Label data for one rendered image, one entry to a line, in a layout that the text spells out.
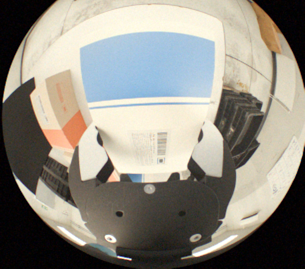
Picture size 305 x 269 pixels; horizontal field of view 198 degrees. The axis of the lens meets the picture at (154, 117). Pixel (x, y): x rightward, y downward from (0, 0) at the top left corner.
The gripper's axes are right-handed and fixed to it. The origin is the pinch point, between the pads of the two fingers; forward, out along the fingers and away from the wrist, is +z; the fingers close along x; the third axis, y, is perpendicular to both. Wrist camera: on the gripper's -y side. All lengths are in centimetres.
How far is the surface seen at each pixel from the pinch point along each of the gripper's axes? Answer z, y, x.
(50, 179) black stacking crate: -10, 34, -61
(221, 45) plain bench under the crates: 6.3, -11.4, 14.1
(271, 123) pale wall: 47, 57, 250
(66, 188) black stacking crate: -8, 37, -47
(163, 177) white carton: 2.6, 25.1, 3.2
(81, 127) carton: 4.4, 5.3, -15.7
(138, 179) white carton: 2.1, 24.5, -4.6
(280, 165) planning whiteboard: -52, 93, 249
